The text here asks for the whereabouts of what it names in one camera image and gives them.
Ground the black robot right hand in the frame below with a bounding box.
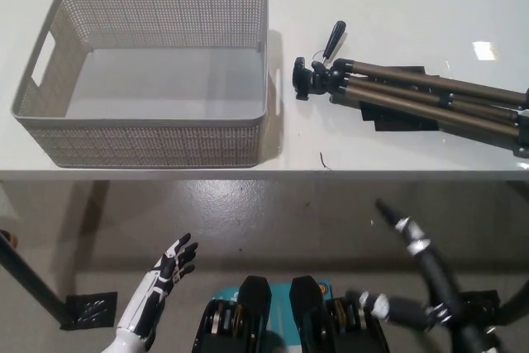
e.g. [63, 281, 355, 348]
[344, 198, 503, 353]

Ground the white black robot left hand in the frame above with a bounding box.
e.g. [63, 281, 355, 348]
[115, 232, 199, 338]

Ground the bronze and black camera tripod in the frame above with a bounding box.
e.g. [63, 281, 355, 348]
[292, 21, 529, 160]

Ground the black metal table leg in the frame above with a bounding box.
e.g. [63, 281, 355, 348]
[0, 230, 79, 328]

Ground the brown rounded object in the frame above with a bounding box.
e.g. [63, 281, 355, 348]
[0, 228, 18, 249]

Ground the grey perforated plastic basket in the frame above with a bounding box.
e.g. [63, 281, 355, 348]
[10, 0, 283, 170]

